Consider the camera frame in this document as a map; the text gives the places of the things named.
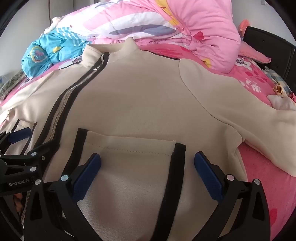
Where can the pink floral bed sheet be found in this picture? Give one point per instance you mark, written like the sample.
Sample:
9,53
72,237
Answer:
266,166

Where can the white small cloth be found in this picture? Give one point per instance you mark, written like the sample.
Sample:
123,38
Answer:
281,102

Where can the blue checkered cloth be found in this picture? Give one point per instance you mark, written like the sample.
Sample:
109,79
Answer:
276,75

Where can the tan crumpled cloth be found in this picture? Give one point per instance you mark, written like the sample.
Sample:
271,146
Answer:
282,89

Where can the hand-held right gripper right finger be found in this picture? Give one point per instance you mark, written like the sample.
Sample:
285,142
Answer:
205,171

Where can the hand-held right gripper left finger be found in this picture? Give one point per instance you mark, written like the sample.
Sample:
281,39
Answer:
89,171

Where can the cream zip jacket black trim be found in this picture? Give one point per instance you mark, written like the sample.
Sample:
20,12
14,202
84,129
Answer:
138,92

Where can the pink printed quilt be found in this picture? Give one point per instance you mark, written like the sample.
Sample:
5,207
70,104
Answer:
196,23

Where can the grey patterned cloth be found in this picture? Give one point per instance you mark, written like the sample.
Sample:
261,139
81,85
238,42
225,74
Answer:
11,83

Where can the white fuzzy blanket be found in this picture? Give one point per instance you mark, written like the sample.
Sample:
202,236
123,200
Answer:
56,23

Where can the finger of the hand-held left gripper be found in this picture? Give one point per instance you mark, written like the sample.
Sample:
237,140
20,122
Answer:
44,150
20,134

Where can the blue printed quilt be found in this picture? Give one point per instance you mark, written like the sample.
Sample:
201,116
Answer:
46,51

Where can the pink plush pillow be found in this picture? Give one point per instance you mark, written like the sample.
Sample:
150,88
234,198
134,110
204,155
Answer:
251,52

